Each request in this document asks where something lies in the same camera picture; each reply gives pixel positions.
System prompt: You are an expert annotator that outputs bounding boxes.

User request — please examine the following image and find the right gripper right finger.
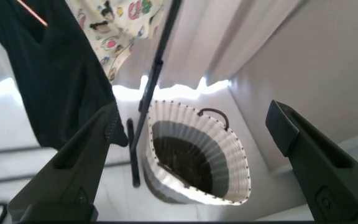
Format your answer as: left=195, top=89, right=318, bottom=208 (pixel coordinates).
left=265, top=99, right=358, bottom=223

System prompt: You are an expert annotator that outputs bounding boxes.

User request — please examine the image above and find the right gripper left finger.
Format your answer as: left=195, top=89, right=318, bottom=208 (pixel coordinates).
left=7, top=101, right=119, bottom=223

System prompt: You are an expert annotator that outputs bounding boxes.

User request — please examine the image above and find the black garment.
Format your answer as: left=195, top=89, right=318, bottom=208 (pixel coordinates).
left=0, top=0, right=129, bottom=151

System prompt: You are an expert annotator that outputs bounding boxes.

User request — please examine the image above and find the cream printed garment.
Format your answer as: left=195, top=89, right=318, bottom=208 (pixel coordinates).
left=65, top=0, right=167, bottom=83

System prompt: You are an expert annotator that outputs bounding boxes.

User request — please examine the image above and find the pink clothes hanger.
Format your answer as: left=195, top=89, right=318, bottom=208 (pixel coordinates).
left=16, top=0, right=48, bottom=27

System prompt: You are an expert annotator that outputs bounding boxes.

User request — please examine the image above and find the black clothes rack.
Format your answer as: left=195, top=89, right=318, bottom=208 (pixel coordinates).
left=0, top=0, right=183, bottom=189

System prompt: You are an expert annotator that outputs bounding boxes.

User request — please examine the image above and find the white laundry basket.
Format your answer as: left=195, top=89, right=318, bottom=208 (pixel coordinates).
left=142, top=99, right=252, bottom=206

